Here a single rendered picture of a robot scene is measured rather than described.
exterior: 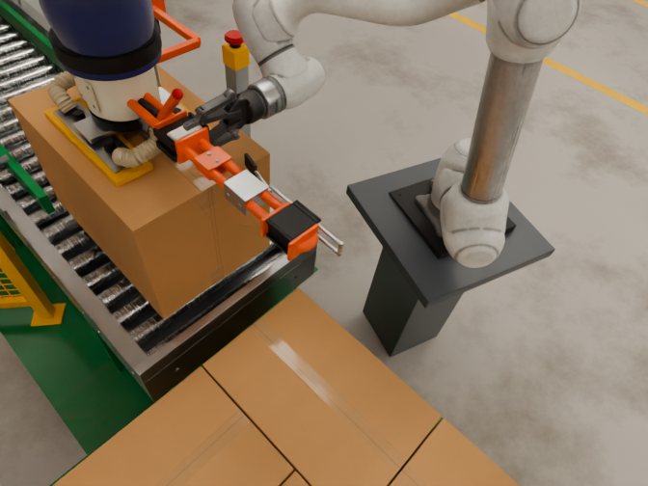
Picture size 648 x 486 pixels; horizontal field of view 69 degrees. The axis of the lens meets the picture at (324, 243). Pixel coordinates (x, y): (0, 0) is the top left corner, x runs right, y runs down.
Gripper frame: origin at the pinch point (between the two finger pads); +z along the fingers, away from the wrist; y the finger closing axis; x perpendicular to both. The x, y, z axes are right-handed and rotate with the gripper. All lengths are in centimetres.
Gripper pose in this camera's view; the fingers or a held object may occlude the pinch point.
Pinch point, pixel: (185, 139)
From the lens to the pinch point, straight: 110.4
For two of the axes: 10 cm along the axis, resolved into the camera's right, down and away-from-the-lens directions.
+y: -0.8, 6.1, 7.9
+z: -6.9, 5.4, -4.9
